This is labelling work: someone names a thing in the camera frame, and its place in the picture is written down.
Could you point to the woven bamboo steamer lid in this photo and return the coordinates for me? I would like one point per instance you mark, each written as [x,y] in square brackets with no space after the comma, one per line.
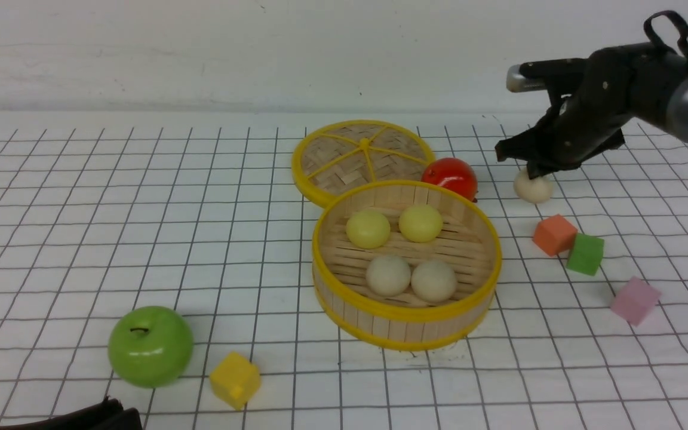
[343,156]

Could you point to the green cube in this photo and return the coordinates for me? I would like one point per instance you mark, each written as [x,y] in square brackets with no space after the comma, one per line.
[586,254]

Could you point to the orange cube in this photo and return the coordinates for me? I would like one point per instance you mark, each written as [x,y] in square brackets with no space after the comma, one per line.
[554,235]

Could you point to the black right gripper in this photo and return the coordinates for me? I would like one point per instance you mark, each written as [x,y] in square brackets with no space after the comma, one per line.
[591,99]

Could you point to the cream bun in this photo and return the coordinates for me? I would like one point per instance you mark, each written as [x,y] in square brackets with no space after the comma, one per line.
[534,191]
[388,275]
[433,281]

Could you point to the green apple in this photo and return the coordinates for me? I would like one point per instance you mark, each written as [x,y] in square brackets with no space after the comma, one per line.
[150,347]

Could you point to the pink cube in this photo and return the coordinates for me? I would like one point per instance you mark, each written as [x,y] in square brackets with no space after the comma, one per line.
[635,301]

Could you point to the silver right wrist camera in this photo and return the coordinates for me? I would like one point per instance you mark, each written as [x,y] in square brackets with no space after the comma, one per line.
[517,82]

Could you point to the bamboo steamer tray yellow rim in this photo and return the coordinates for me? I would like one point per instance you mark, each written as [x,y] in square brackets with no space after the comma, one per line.
[468,243]

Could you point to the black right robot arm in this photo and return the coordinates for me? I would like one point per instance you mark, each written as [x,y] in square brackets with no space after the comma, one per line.
[677,113]

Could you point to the yellow cube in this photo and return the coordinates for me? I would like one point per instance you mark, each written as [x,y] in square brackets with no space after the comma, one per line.
[235,380]

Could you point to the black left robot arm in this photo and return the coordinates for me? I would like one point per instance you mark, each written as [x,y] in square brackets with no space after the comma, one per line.
[108,414]

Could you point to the yellow bun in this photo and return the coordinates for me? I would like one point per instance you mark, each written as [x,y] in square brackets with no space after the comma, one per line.
[368,228]
[420,223]

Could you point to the red tomato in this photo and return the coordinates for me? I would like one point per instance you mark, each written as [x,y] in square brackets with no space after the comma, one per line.
[452,174]

